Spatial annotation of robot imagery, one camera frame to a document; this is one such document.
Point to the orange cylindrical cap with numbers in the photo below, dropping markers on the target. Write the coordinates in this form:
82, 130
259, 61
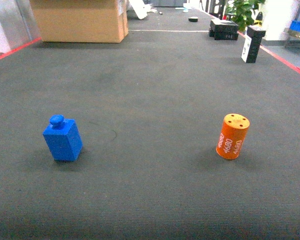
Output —
232, 135

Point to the blue block part with knob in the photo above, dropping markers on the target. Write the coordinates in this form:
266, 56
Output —
63, 138

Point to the small black round device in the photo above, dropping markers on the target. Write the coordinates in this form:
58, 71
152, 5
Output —
193, 19

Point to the white leaning board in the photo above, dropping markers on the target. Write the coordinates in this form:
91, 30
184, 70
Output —
139, 8

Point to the black flat boxes stack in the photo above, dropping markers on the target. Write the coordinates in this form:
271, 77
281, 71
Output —
223, 30

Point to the black upright box white label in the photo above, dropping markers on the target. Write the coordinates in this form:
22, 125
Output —
253, 39

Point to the large cardboard box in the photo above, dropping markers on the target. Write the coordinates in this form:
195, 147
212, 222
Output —
81, 21

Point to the green potted plant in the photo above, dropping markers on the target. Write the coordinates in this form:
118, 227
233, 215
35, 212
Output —
241, 12

